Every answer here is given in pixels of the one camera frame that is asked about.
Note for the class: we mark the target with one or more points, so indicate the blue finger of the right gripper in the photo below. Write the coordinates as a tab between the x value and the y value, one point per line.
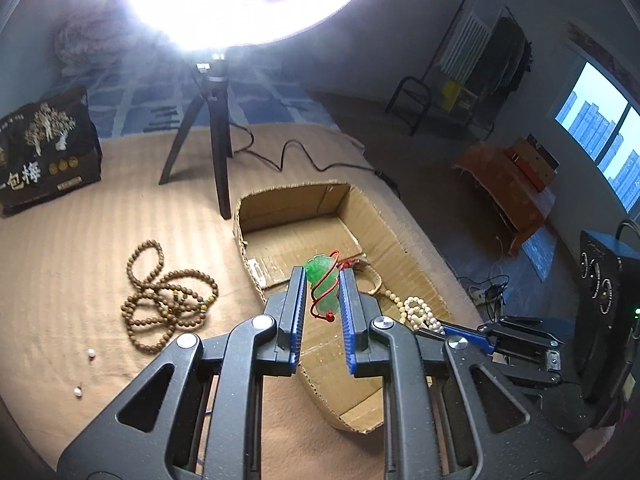
514	330
479	339

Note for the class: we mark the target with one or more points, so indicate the open cardboard box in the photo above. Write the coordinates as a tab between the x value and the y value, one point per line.
278	229

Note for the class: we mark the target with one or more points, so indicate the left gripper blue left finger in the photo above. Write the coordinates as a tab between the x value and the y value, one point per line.
290	313

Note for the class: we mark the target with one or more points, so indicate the window with city view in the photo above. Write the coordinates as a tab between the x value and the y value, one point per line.
605	125

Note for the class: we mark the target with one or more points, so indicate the brown strap wristwatch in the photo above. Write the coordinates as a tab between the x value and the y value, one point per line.
368	279

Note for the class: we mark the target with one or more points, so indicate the orange cloth covered stool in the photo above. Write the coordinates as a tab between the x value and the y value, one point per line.
521	205

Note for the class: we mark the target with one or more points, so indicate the rolled floral quilt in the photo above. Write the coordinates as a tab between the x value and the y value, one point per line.
85	42

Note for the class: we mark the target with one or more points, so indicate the black printed gift bag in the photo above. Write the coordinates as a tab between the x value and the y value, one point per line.
48	149

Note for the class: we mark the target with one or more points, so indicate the black clothes rack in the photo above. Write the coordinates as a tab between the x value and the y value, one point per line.
479	62

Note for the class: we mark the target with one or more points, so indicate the white power strip with cables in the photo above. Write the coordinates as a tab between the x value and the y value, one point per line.
487	294

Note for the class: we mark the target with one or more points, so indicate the green jade red cord pendant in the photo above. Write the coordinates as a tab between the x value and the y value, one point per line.
322	275

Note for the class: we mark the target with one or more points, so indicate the black tripod stand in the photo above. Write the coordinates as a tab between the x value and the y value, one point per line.
212	80

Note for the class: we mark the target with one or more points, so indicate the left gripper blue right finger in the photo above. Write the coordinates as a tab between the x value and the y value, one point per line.
355	323

